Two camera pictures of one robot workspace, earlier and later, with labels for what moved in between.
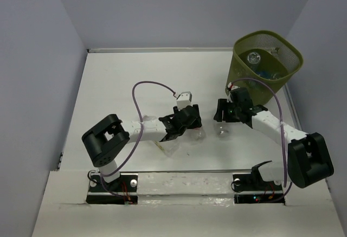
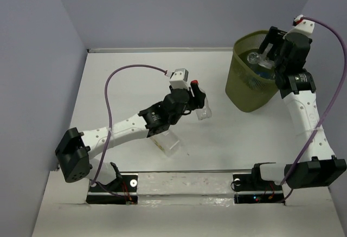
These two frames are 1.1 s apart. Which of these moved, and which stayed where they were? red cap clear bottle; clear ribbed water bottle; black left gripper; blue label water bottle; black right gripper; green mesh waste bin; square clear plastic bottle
Moved: black left gripper; black right gripper; red cap clear bottle
Stayed: clear ribbed water bottle; blue label water bottle; square clear plastic bottle; green mesh waste bin
